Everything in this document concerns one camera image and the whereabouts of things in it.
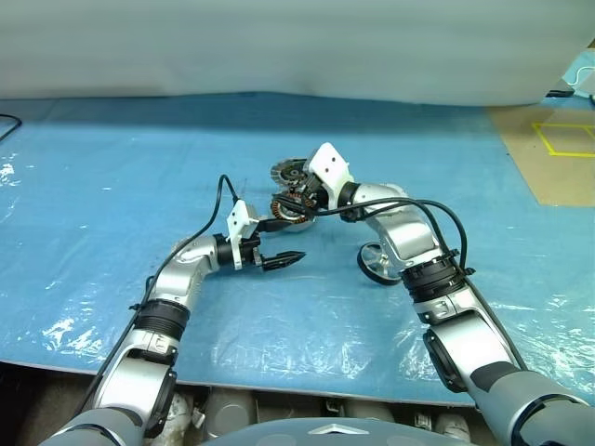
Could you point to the motor stator housing copper coils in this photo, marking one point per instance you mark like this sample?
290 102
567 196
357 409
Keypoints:
293 224

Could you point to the grey robot torso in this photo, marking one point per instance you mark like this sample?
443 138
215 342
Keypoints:
334 434

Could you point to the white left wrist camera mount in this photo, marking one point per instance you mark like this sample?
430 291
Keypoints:
239 218

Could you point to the light blue sheet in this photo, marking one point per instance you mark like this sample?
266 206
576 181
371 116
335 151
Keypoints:
581 56

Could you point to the silver spoked motor rotor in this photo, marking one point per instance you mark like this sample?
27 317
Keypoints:
372 260

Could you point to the blue plastic-covered table mat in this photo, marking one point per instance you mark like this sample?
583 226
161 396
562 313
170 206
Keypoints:
116 186

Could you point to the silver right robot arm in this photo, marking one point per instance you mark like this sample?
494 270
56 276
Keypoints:
409 232

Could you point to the silver motor end cover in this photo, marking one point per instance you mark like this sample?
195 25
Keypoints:
283 169

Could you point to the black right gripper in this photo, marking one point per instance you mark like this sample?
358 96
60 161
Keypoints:
315 192

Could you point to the grey rounded shape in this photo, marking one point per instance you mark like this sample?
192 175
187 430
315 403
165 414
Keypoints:
230 411
453 425

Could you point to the brown cardboard sheet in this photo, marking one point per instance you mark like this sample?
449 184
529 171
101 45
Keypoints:
525 158

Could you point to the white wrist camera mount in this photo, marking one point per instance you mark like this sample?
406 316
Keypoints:
239 218
331 162

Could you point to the white rounded shape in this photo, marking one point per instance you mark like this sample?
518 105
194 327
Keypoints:
180 413

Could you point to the white foam backdrop sheet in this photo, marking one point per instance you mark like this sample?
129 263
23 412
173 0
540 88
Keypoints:
279 46

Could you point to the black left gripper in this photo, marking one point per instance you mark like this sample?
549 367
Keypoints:
252 253

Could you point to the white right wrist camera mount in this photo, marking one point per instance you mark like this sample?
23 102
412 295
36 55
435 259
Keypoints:
331 162

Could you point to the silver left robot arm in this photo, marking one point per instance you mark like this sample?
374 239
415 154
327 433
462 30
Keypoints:
158 288

